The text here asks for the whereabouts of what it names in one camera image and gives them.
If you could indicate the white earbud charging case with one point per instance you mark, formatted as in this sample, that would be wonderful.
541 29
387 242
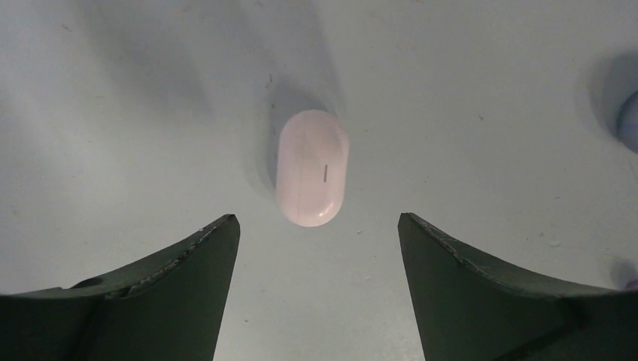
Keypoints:
312 164

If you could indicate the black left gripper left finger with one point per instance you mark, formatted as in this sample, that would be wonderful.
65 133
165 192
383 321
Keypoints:
166 306

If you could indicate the purple earbud charging case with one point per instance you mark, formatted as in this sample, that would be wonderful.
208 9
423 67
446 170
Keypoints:
626 125

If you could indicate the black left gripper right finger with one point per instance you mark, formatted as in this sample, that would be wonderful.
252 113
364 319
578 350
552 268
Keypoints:
470 305

